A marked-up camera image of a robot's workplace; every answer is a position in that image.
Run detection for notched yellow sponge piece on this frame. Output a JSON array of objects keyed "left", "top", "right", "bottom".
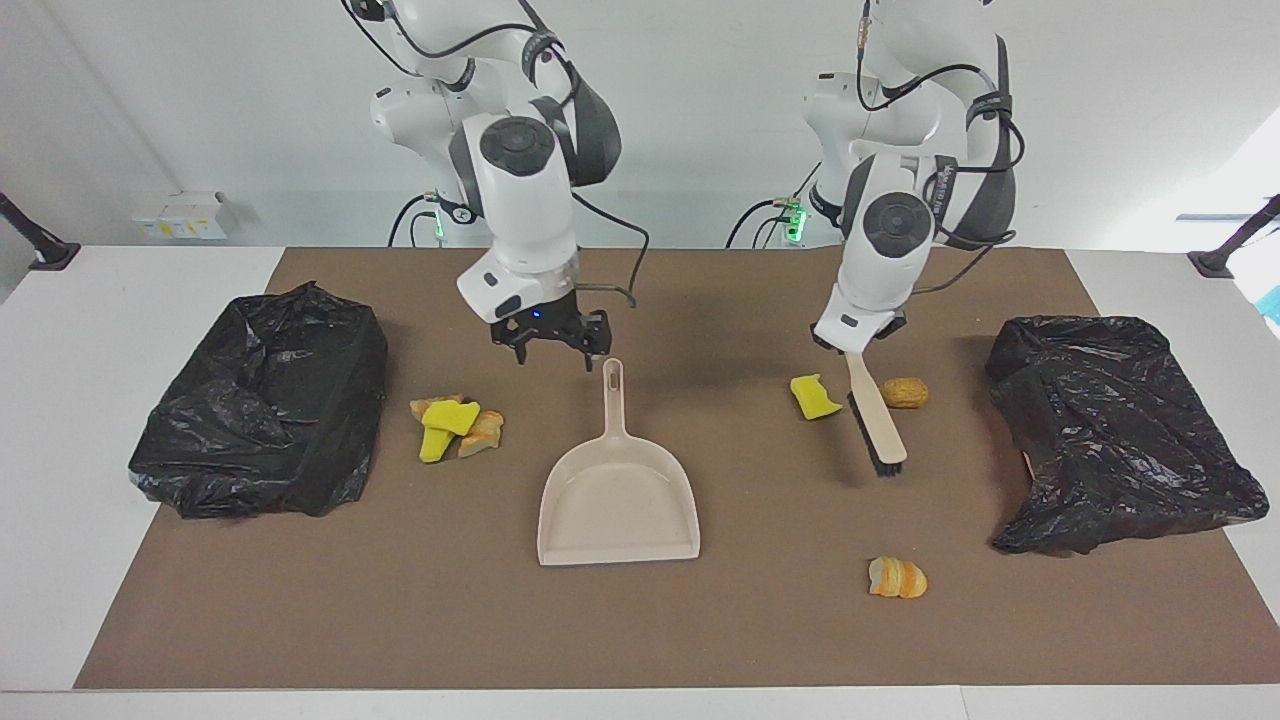
[{"left": 790, "top": 374, "right": 844, "bottom": 421}]

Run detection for brown table mat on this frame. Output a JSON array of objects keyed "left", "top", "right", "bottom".
[{"left": 73, "top": 247, "right": 1280, "bottom": 690}]

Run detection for beige hand brush black bristles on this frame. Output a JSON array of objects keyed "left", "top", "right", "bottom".
[{"left": 845, "top": 350, "right": 907, "bottom": 478}]

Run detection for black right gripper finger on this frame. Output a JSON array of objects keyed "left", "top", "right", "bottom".
[
  {"left": 568, "top": 310, "right": 614, "bottom": 374},
  {"left": 490, "top": 318, "right": 533, "bottom": 367}
]

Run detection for black base cable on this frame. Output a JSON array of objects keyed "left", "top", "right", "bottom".
[
  {"left": 388, "top": 195, "right": 441, "bottom": 248},
  {"left": 725, "top": 155, "right": 826, "bottom": 249}
]

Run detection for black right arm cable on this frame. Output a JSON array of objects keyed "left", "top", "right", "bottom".
[{"left": 340, "top": 0, "right": 651, "bottom": 309}]

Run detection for yellow sponge piece green side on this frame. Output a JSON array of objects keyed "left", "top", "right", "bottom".
[{"left": 422, "top": 399, "right": 482, "bottom": 437}]

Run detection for pale striped bread piece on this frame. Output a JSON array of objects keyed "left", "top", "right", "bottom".
[{"left": 458, "top": 408, "right": 505, "bottom": 459}]

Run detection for white cardboard box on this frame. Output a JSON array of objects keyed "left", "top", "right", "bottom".
[{"left": 132, "top": 192, "right": 229, "bottom": 241}]

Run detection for black right base cable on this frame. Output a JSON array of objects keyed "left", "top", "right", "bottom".
[{"left": 388, "top": 195, "right": 441, "bottom": 248}]

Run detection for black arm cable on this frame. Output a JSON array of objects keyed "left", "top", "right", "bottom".
[
  {"left": 340, "top": 0, "right": 651, "bottom": 309},
  {"left": 855, "top": 0, "right": 1026, "bottom": 296}
]

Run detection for black clamp stand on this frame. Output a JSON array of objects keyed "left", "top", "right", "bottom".
[
  {"left": 1188, "top": 195, "right": 1280, "bottom": 279},
  {"left": 0, "top": 192, "right": 81, "bottom": 271}
]

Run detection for black garbage bag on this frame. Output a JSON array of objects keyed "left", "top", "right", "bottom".
[
  {"left": 985, "top": 315, "right": 1271, "bottom": 556},
  {"left": 128, "top": 281, "right": 389, "bottom": 519}
]

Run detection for striped orange croissant piece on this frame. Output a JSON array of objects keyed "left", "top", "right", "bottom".
[{"left": 868, "top": 557, "right": 929, "bottom": 600}]

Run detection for right black garbage bag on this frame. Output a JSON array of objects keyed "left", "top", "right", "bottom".
[{"left": 985, "top": 315, "right": 1271, "bottom": 556}]

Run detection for beige plastic dustpan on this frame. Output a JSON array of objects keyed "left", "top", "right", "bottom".
[{"left": 537, "top": 358, "right": 701, "bottom": 567}]

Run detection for left black garbage bag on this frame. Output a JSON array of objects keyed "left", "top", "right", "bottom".
[{"left": 128, "top": 281, "right": 389, "bottom": 519}]

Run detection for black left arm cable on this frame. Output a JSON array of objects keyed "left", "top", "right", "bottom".
[{"left": 855, "top": 0, "right": 1026, "bottom": 296}]

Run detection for black left base cable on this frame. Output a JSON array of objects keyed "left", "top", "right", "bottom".
[{"left": 725, "top": 155, "right": 826, "bottom": 249}]

